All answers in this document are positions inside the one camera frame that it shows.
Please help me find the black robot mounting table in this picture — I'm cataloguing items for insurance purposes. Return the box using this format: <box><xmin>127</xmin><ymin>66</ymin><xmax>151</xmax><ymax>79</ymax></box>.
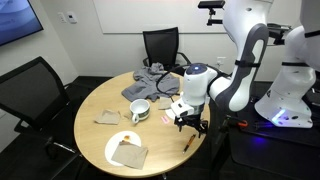
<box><xmin>213</xmin><ymin>78</ymin><xmax>320</xmax><ymax>180</ymax></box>

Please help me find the wall mounted TV screen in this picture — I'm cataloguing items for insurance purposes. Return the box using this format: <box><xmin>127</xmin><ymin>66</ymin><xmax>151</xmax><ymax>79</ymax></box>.
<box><xmin>0</xmin><ymin>0</ymin><xmax>44</xmax><ymax>47</ymax></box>

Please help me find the orange handled black clamp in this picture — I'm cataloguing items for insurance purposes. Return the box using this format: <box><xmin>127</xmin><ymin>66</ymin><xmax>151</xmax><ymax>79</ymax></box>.
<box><xmin>226</xmin><ymin>115</ymin><xmax>250</xmax><ymax>130</ymax></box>

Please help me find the small white paper plate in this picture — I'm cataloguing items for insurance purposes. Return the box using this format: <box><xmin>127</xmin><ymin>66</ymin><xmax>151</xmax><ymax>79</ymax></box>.
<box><xmin>104</xmin><ymin>130</ymin><xmax>143</xmax><ymax>167</ymax></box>

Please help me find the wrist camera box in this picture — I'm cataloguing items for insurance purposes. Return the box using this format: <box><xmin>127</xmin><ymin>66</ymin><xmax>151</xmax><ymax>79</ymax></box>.
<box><xmin>170</xmin><ymin>99</ymin><xmax>195</xmax><ymax>118</ymax></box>

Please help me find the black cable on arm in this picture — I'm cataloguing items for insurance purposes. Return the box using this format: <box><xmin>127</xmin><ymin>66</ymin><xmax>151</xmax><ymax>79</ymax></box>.
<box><xmin>155</xmin><ymin>64</ymin><xmax>188</xmax><ymax>100</ymax></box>

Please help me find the white wall outlet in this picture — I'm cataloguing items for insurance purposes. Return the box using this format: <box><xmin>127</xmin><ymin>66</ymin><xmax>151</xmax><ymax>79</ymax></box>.
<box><xmin>216</xmin><ymin>56</ymin><xmax>227</xmax><ymax>68</ymax></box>

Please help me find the white cup with green band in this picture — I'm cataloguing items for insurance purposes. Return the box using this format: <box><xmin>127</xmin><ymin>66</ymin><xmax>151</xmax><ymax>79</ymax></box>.
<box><xmin>129</xmin><ymin>98</ymin><xmax>152</xmax><ymax>125</ymax></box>

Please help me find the white wall thermostat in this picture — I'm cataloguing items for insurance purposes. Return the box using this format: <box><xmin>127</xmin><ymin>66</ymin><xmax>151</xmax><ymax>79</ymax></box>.
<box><xmin>66</xmin><ymin>11</ymin><xmax>78</xmax><ymax>24</ymax></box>

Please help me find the white light switch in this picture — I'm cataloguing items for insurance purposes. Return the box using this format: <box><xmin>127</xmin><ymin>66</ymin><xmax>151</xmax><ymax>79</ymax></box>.
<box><xmin>57</xmin><ymin>12</ymin><xmax>67</xmax><ymax>24</ymax></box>

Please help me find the orange pen with black grip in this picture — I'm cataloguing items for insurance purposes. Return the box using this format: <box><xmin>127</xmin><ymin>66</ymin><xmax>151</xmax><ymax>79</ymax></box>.
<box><xmin>182</xmin><ymin>133</ymin><xmax>197</xmax><ymax>155</ymax></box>

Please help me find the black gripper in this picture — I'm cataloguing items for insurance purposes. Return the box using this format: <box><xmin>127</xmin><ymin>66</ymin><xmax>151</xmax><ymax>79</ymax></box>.
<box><xmin>174</xmin><ymin>113</ymin><xmax>210</xmax><ymax>138</ymax></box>

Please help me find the black mesh office chair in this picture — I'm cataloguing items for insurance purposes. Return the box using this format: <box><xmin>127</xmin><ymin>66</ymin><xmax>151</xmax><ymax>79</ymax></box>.
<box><xmin>0</xmin><ymin>55</ymin><xmax>82</xmax><ymax>180</ymax></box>
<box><xmin>142</xmin><ymin>27</ymin><xmax>193</xmax><ymax>73</ymax></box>

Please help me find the gray sweatshirt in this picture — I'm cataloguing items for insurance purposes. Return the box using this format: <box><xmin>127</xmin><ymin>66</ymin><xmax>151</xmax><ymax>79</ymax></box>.
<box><xmin>121</xmin><ymin>62</ymin><xmax>181</xmax><ymax>103</ymax></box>

